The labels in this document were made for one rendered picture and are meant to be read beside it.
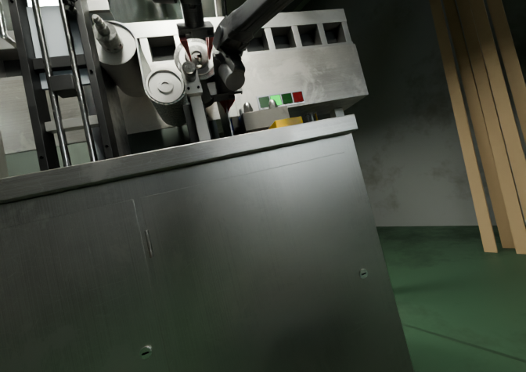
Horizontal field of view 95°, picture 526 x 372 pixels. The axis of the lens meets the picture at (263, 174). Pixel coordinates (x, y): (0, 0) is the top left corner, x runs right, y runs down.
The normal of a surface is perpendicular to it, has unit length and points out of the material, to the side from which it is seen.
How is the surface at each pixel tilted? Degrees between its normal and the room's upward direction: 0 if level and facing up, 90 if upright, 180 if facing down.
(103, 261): 90
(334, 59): 90
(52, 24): 90
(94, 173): 90
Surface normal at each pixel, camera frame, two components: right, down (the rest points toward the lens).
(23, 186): 0.21, -0.11
